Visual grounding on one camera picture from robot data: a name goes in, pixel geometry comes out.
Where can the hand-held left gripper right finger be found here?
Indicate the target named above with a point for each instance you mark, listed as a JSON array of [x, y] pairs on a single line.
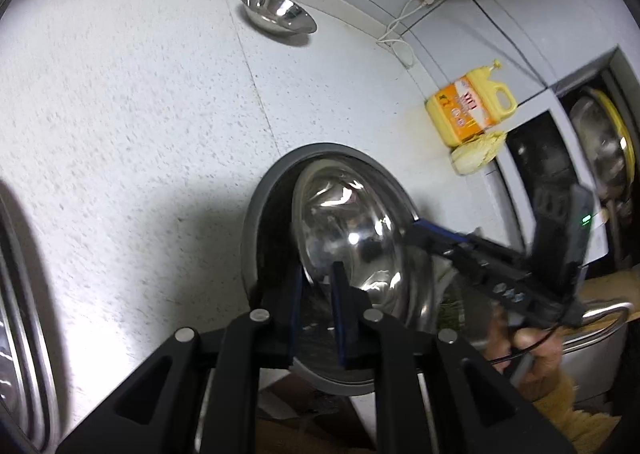
[[339, 314]]

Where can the dark appliance panel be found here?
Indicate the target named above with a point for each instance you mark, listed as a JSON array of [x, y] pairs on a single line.
[[545, 159]]

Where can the small steel bowl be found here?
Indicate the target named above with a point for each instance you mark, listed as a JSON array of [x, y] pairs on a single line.
[[277, 9]]

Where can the steel pot with yellow rim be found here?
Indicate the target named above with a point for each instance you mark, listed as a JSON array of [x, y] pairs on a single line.
[[600, 144]]

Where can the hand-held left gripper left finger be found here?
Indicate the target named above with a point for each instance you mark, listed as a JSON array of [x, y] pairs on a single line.
[[296, 304]]

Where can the yellow detergent bottle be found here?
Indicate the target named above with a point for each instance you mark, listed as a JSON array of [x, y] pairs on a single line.
[[470, 104]]

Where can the large steel plate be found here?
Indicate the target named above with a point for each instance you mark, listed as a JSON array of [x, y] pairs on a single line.
[[272, 244]]

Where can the pale yellow crumpled cloth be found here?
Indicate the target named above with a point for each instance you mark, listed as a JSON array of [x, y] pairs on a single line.
[[475, 154]]

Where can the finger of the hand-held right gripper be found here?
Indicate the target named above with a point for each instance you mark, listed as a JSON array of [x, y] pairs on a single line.
[[445, 241]]

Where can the person's right hand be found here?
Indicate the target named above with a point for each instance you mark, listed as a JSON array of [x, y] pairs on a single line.
[[535, 359]]

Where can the large round steel basin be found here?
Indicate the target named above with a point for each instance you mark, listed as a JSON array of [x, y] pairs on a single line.
[[25, 334]]

